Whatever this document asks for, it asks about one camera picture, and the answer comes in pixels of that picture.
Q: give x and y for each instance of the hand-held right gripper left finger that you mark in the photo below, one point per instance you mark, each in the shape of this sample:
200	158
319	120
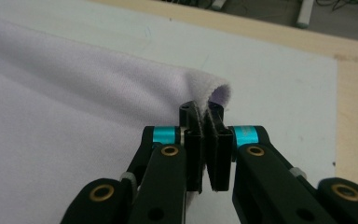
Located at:
194	155

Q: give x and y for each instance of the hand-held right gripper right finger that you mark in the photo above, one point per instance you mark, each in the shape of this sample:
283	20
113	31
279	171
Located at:
219	155

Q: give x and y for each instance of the lilac printed towel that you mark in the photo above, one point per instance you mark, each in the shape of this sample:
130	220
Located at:
59	109

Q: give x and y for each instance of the white rolling stand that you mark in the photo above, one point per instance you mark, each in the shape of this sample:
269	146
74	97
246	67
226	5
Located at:
304	15

